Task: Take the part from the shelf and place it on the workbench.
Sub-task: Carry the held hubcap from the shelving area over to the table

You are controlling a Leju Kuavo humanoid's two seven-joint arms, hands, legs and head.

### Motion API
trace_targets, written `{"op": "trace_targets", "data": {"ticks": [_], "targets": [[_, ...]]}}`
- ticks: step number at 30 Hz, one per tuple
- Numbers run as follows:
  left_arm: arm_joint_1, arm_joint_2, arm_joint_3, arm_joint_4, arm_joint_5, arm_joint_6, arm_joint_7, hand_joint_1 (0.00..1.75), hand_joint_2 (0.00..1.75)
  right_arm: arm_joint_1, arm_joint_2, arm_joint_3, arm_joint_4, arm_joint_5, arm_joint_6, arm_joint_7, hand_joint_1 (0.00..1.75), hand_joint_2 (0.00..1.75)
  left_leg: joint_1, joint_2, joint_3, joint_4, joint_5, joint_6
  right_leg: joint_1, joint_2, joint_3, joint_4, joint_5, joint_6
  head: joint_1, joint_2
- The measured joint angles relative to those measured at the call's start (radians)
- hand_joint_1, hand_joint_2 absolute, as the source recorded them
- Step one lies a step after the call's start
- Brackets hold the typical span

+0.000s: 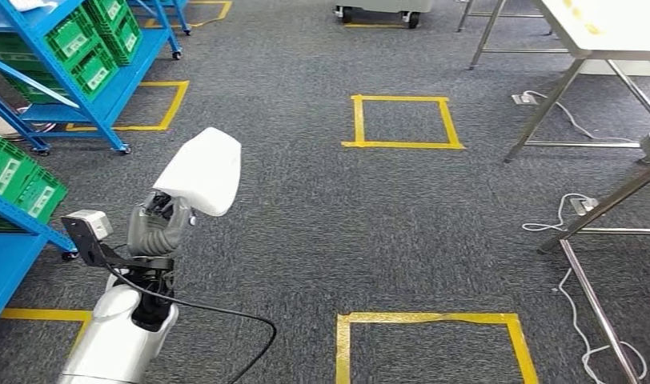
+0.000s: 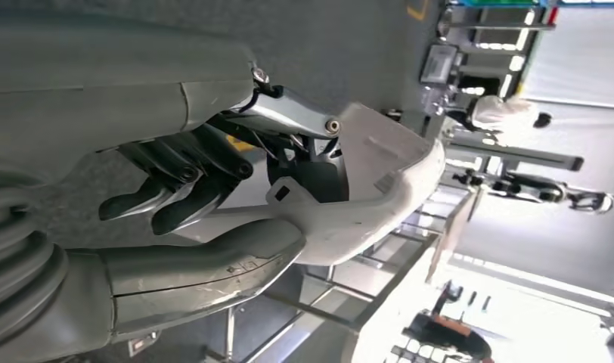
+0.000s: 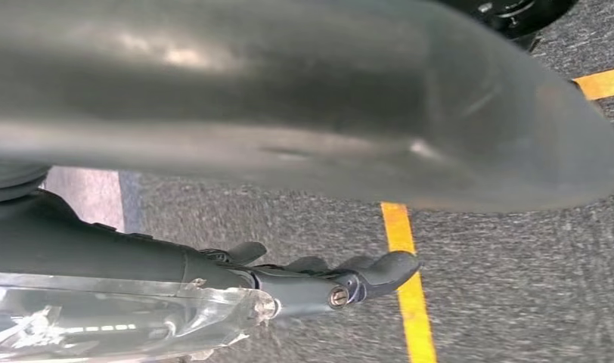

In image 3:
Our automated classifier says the clear plastic wrist cover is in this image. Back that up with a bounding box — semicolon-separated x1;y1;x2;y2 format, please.
0;271;279;363

